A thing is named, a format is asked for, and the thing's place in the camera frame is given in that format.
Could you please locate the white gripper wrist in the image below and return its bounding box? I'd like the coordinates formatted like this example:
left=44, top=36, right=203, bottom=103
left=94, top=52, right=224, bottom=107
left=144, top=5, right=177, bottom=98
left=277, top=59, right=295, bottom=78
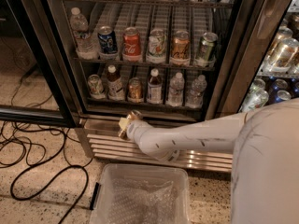
left=119, top=118, right=152, bottom=143

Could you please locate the orange soda can front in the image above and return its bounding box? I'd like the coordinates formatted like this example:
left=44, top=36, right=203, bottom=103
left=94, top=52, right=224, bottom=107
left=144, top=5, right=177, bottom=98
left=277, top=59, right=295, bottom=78
left=118, top=110, right=143, bottom=140

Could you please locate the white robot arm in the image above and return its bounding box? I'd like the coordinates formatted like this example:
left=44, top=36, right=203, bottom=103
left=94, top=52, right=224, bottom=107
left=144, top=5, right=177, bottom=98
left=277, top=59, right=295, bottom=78
left=119, top=98, right=299, bottom=224

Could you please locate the orange soda can behind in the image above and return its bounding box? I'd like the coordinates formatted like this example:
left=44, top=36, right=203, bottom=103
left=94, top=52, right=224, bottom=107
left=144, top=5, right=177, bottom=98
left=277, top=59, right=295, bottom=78
left=128, top=77, right=143, bottom=103

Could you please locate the green white can bottom shelf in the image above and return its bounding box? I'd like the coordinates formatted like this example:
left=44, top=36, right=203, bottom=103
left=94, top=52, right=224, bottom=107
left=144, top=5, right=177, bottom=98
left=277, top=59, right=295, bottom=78
left=88, top=74, right=106, bottom=99

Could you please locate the clear water bottle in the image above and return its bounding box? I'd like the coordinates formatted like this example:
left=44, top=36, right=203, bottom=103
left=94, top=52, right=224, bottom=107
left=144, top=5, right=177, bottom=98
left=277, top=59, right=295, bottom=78
left=186, top=75, right=207, bottom=108
left=166, top=72, right=184, bottom=106

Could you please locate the blue pepsi can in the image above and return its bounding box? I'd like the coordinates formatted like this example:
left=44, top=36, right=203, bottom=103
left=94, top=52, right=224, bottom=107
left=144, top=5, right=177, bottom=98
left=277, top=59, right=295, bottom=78
left=97, top=25, right=118, bottom=60

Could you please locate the red coca cola can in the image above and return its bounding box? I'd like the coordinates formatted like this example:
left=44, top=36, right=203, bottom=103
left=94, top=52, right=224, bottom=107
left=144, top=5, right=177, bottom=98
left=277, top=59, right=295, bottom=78
left=122, top=27, right=141, bottom=62

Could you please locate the clear water bottle middle shelf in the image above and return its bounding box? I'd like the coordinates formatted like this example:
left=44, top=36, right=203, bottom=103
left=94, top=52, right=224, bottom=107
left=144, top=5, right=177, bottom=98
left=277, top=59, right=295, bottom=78
left=70, top=7, right=97, bottom=60

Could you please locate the stainless steel fridge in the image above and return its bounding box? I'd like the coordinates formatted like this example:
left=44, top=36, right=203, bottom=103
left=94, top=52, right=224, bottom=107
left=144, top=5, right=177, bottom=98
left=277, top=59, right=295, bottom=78
left=13, top=0, right=299, bottom=174

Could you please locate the white green soda can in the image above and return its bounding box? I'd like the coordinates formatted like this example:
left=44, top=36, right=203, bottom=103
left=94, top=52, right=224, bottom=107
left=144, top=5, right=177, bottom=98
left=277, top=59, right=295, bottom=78
left=147, top=29, right=166, bottom=63

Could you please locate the orange brown soda can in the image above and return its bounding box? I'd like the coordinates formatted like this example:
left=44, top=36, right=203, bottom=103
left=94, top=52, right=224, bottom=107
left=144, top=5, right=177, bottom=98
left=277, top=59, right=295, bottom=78
left=170, top=30, right=191, bottom=66

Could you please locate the open glass fridge door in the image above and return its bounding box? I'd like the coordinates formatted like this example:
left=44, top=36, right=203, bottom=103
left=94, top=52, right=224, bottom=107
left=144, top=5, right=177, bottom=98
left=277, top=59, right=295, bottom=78
left=0, top=0, right=78, bottom=128

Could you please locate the white green can right fridge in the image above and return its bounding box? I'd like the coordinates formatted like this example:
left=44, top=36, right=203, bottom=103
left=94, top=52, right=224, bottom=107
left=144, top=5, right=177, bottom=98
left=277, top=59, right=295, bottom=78
left=240, top=78, right=269, bottom=112

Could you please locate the closed right fridge door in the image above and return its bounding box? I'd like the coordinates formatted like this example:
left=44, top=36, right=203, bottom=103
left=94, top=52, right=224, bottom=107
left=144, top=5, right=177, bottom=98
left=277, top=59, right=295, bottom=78
left=206, top=0, right=292, bottom=119

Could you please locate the blue pepsi can right fridge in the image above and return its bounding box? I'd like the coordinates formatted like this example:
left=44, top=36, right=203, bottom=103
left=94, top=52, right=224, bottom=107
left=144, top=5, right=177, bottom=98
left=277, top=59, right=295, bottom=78
left=269, top=90, right=292, bottom=105

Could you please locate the silver can right fridge upper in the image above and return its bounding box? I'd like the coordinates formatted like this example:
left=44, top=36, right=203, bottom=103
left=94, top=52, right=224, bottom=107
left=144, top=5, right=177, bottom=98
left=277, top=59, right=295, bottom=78
left=263, top=38, right=299, bottom=73

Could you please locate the brown tea bottle left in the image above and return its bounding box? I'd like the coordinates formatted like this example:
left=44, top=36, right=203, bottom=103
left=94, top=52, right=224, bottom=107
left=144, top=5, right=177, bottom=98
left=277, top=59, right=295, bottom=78
left=107, top=65, right=124, bottom=101

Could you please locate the dark tea bottle purple label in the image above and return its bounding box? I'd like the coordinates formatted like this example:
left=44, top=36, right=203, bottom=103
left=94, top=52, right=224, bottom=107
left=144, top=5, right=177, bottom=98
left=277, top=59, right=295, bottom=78
left=147, top=68, right=163, bottom=104

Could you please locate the clear plastic bin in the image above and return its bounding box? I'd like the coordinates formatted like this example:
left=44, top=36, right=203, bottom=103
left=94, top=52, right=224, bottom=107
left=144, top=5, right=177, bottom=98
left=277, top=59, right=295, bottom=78
left=89, top=164, right=191, bottom=224

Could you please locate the clear water bottle bottom right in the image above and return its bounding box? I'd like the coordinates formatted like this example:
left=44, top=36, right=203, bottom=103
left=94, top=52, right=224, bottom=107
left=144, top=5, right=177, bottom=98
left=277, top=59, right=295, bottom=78
left=186, top=75, right=207, bottom=108

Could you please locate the bubble wrap sheet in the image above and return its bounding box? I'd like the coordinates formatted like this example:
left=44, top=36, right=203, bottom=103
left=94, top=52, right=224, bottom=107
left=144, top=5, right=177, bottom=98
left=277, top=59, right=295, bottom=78
left=107, top=178, right=177, bottom=224

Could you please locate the black cable on floor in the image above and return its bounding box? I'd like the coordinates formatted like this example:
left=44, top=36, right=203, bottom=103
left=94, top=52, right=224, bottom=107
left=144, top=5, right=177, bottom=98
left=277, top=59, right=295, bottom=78
left=0, top=40, right=93, bottom=224

